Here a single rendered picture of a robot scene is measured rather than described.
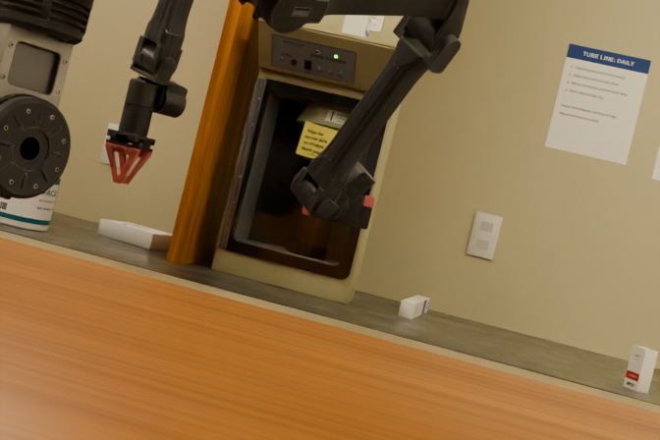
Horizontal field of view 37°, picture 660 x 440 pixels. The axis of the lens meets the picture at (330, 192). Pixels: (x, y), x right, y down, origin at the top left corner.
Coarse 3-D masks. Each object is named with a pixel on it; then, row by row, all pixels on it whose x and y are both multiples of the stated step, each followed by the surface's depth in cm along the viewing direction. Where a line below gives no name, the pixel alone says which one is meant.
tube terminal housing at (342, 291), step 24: (312, 24) 221; (336, 24) 220; (384, 24) 219; (264, 72) 222; (360, 96) 219; (384, 144) 218; (384, 168) 227; (360, 240) 218; (216, 264) 222; (240, 264) 222; (264, 264) 221; (360, 264) 227; (288, 288) 220; (312, 288) 219; (336, 288) 218
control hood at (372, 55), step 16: (272, 32) 213; (304, 32) 210; (320, 32) 209; (336, 32) 209; (352, 48) 210; (368, 48) 208; (384, 48) 207; (368, 64) 211; (384, 64) 210; (320, 80) 218; (368, 80) 214
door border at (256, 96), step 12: (264, 84) 221; (252, 96) 221; (252, 108) 221; (252, 120) 221; (252, 132) 221; (240, 156) 221; (240, 168) 221; (240, 180) 221; (228, 204) 221; (228, 216) 221; (228, 228) 221
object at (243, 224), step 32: (288, 96) 220; (320, 96) 219; (256, 128) 221; (288, 128) 220; (384, 128) 216; (256, 160) 221; (288, 160) 220; (256, 192) 220; (288, 192) 219; (256, 224) 220; (288, 224) 219; (320, 224) 218; (256, 256) 220; (288, 256) 219; (320, 256) 218; (352, 256) 216
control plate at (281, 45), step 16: (272, 48) 216; (288, 48) 214; (304, 48) 213; (320, 48) 212; (336, 48) 211; (272, 64) 218; (288, 64) 217; (320, 64) 215; (336, 64) 214; (352, 64) 212; (336, 80) 216; (352, 80) 215
